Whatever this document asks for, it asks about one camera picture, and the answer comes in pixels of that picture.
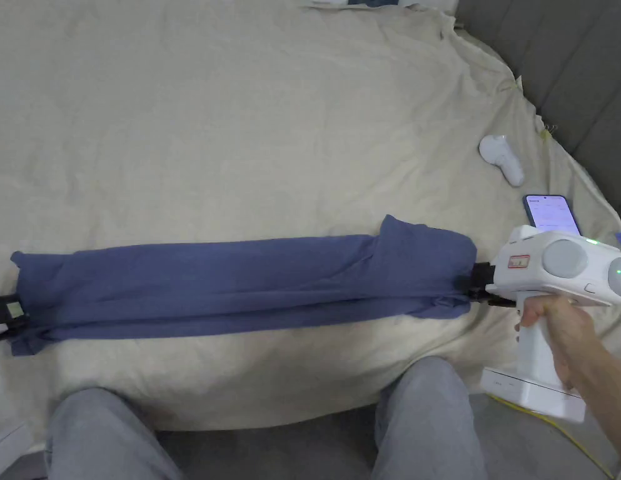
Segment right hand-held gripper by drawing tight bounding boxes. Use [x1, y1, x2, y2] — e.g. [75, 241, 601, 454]
[462, 224, 621, 426]

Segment dark blue shirt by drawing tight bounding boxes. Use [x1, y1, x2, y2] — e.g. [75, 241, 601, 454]
[9, 214, 479, 358]

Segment person's legs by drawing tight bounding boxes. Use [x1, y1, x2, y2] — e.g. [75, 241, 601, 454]
[44, 356, 489, 480]

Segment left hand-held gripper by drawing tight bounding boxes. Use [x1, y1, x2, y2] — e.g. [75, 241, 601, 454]
[0, 294, 35, 464]

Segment white hand controller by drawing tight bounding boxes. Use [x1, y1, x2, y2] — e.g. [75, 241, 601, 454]
[478, 133, 526, 188]

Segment person's right hand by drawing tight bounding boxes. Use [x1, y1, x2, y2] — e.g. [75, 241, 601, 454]
[514, 294, 600, 393]

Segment bed with beige sheet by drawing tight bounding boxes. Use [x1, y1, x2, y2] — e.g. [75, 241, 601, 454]
[0, 0, 621, 437]

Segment yellow cable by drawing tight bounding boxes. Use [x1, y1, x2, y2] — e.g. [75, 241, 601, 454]
[487, 392, 617, 479]

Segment grey padded headboard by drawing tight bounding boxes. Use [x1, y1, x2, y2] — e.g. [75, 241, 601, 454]
[454, 0, 621, 227]

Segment person's right forearm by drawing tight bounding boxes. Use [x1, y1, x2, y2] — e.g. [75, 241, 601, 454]
[564, 342, 621, 480]

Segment dark blue phone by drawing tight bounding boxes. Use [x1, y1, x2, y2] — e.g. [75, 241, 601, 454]
[522, 194, 582, 237]

